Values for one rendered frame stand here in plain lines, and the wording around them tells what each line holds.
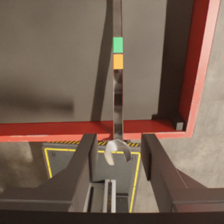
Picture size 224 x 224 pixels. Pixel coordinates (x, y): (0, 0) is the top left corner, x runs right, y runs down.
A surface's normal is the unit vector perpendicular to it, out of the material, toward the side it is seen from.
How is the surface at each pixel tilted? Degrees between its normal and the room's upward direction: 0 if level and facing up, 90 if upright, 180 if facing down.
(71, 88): 0
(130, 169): 0
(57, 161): 0
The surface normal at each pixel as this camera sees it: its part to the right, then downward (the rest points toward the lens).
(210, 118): -0.02, 0.45
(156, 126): -0.04, -0.89
